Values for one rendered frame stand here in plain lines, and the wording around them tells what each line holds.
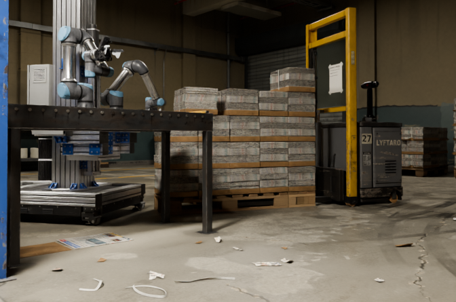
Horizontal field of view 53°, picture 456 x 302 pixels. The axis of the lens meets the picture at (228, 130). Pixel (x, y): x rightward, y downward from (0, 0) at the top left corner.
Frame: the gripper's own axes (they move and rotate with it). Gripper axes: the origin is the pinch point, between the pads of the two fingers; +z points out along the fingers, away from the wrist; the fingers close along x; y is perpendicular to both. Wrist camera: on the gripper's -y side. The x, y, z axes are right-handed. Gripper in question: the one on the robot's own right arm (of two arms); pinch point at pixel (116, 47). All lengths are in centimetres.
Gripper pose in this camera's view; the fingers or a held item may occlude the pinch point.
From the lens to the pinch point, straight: 322.2
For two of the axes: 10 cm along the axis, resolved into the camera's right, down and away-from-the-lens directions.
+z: 7.7, 0.0, -6.4
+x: -6.3, -1.3, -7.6
